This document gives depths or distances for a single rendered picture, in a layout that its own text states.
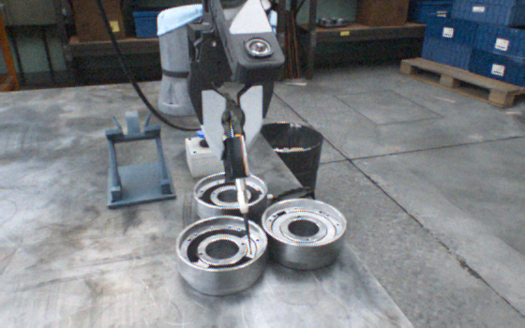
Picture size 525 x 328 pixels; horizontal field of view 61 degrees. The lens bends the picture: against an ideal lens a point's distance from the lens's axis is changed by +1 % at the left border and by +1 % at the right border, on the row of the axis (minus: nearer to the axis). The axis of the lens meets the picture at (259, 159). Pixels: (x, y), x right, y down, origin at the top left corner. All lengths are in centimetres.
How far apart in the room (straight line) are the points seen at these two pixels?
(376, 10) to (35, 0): 306
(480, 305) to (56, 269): 151
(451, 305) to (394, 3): 345
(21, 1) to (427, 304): 376
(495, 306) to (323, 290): 137
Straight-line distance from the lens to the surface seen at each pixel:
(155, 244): 59
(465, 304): 181
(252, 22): 43
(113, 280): 55
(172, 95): 104
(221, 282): 49
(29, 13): 433
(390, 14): 473
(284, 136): 204
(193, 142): 76
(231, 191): 65
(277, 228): 56
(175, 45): 100
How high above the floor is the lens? 115
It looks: 26 degrees down
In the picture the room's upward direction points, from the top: straight up
